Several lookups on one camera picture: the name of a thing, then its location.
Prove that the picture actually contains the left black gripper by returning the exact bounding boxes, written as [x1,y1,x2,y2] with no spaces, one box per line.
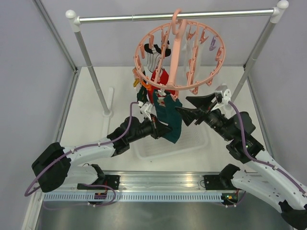
[128,114,173,143]

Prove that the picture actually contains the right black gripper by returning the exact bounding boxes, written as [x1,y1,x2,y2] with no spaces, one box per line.
[174,92,233,141]

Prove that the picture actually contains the teal sock front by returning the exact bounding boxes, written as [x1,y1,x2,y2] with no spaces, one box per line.
[164,94,182,144]

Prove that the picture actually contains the teal reindeer sock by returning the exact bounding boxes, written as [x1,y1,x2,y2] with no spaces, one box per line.
[153,90,172,123]

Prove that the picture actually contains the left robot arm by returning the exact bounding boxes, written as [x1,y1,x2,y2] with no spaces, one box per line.
[32,114,173,193]

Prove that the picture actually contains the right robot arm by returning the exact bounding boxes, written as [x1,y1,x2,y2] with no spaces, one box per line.
[175,93,307,230]

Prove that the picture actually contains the pink round clip hanger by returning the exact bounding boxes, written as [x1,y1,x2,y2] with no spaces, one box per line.
[132,20,226,99]

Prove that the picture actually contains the white plastic basket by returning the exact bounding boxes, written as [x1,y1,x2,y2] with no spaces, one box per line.
[130,124,209,160]

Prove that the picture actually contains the green patterned sock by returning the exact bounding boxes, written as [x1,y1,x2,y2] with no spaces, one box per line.
[137,86,148,103]

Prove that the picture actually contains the red sock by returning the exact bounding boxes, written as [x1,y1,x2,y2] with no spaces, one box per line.
[147,68,176,104]

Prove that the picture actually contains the purple clothes peg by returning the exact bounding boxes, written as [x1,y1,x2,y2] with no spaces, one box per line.
[209,36,216,51]

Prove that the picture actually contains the black white striped sock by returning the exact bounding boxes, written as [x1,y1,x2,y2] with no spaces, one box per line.
[144,43,162,73]

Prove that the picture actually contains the metal clothes rack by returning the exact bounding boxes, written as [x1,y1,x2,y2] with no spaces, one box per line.
[66,0,289,117]

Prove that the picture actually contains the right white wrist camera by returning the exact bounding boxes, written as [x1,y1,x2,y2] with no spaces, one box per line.
[211,84,232,111]

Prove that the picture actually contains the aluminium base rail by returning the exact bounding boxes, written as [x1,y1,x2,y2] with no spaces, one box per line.
[105,171,219,192]

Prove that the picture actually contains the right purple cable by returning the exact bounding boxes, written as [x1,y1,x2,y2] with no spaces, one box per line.
[227,100,307,195]

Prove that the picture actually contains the purple cable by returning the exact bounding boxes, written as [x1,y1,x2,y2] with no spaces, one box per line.
[24,102,141,211]
[227,100,307,195]

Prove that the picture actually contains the white slotted cable duct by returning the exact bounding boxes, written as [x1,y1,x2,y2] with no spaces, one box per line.
[44,192,224,202]

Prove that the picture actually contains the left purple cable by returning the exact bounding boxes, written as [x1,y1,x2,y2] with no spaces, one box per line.
[24,102,141,211]

